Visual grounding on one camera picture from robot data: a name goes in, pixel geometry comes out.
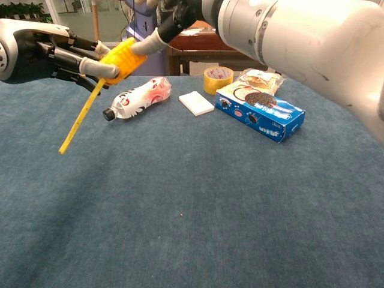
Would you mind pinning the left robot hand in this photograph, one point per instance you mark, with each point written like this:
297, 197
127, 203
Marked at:
27, 51

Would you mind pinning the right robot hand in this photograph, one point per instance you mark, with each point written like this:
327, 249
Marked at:
180, 18

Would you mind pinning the purple robot base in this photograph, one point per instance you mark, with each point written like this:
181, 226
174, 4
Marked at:
156, 66

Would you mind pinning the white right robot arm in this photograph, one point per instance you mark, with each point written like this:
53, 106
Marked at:
315, 42

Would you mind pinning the yellowish packing tape roll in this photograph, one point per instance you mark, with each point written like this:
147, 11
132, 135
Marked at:
210, 86

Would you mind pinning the brown mahjong table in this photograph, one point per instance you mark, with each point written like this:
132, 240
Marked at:
195, 51

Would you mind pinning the row of potted plants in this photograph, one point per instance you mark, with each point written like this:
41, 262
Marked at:
21, 10

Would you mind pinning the white framed glass partition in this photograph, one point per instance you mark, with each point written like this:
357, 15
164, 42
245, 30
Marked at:
75, 15

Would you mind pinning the wooden pole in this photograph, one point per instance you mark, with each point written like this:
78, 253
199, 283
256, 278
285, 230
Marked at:
95, 21

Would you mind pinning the white rectangular pad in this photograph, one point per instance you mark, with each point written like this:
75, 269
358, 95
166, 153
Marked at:
196, 103

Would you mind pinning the clear bottle with white label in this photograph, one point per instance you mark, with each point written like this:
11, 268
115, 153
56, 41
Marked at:
138, 97

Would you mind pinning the clear snack bag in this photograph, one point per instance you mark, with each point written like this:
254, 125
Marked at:
261, 81

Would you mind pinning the blue Oreo cookie box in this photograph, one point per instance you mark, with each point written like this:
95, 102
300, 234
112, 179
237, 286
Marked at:
264, 120

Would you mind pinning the blue table cloth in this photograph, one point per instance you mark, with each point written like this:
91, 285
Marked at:
192, 210

